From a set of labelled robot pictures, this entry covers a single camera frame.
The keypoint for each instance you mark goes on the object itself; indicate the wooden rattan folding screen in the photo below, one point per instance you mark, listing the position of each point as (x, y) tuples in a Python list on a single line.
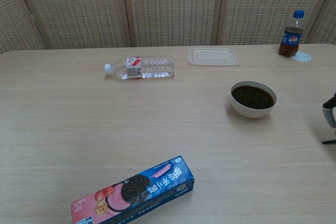
[(168, 9)]

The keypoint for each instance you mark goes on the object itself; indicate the white bowl with dark liquid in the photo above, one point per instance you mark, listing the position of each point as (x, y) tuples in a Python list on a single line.
[(253, 99)]

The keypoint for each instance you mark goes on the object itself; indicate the clear plastic water bottle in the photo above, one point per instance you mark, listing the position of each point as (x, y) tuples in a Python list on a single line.
[(147, 68)]

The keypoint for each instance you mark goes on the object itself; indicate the blue pink cookie box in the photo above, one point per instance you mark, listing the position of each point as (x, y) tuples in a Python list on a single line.
[(136, 192)]

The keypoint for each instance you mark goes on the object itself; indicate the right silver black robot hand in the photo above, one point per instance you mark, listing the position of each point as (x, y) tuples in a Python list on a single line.
[(331, 113)]

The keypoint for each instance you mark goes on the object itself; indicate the white round table disc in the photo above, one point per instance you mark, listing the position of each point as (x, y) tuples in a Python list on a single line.
[(304, 57)]

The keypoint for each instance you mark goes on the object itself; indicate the cola bottle with blue cap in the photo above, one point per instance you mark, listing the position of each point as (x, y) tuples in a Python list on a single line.
[(290, 40)]

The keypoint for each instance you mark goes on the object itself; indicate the black plastic spoon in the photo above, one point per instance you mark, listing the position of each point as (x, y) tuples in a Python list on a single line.
[(330, 141)]

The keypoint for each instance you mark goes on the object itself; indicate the clear plastic container lid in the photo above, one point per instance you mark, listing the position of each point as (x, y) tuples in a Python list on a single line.
[(213, 57)]

